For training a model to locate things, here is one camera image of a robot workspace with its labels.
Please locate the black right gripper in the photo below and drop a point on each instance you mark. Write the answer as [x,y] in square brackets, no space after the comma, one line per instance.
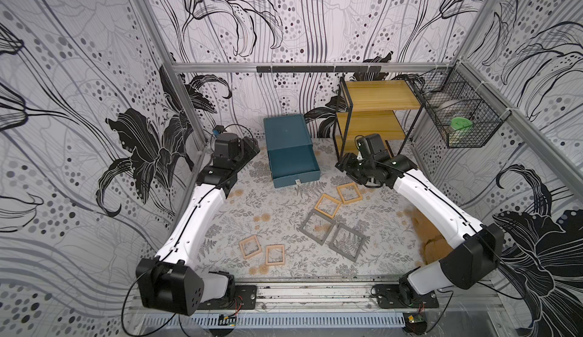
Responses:
[351,168]

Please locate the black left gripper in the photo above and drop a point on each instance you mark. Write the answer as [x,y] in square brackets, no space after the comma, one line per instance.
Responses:
[251,149]

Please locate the yellow brooch box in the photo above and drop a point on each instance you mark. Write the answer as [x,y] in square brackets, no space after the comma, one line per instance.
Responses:
[328,206]
[349,193]

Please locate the teal top drawer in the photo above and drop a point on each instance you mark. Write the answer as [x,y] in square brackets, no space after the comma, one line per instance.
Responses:
[293,165]

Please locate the teal drawer cabinet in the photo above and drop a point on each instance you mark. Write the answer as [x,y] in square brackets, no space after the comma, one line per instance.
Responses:
[285,132]

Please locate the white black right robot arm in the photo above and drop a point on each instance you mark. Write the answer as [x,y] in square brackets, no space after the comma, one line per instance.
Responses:
[476,248]

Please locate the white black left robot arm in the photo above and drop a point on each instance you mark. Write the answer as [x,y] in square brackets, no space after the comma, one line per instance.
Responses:
[169,281]

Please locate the grey brooch box right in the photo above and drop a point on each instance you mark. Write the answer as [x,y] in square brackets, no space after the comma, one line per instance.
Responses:
[347,242]

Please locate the grey brooch box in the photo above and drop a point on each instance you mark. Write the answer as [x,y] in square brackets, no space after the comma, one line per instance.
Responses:
[317,227]
[347,242]

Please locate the grey brooch box left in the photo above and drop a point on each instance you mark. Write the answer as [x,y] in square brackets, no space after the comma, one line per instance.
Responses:
[317,227]

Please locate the pink brooch box left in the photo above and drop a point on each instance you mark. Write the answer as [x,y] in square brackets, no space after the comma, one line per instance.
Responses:
[250,247]

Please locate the pink brooch box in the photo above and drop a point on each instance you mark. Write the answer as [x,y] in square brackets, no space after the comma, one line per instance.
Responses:
[275,255]
[250,247]

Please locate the pink brooch box right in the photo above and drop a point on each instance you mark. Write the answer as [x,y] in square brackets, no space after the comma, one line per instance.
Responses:
[275,255]

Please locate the wooden metal shelf rack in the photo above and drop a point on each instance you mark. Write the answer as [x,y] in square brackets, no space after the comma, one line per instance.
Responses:
[390,108]

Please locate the white bowl in basket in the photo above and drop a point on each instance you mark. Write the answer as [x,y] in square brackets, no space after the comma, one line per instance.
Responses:
[450,105]

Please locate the green lid in basket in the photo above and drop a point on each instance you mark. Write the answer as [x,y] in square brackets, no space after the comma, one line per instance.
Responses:
[460,124]

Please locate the brown teddy bear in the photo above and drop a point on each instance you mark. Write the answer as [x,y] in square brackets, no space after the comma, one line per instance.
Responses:
[433,245]

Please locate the small circuit board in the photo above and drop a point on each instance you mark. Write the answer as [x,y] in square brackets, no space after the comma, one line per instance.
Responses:
[227,320]

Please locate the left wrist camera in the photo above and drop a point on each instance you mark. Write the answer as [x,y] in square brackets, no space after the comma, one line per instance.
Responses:
[217,130]

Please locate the black bar on rail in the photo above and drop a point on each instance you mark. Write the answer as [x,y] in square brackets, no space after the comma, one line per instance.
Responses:
[318,69]

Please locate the black wire basket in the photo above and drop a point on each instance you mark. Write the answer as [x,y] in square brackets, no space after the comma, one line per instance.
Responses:
[442,84]

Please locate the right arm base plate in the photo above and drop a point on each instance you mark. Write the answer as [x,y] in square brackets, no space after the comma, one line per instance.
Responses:
[392,296]

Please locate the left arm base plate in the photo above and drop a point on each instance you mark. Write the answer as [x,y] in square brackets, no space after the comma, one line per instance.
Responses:
[244,298]

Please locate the grey slotted cable duct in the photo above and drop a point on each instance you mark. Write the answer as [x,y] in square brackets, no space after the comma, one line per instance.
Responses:
[297,320]

